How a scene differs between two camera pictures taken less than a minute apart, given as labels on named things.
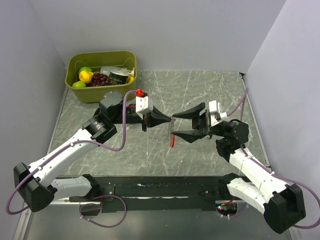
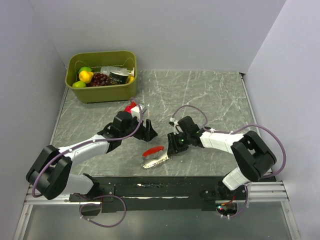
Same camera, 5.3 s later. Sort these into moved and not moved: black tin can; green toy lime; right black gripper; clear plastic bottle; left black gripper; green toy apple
Moved: right black gripper; left black gripper
Not moved: black tin can; green toy apple; clear plastic bottle; green toy lime
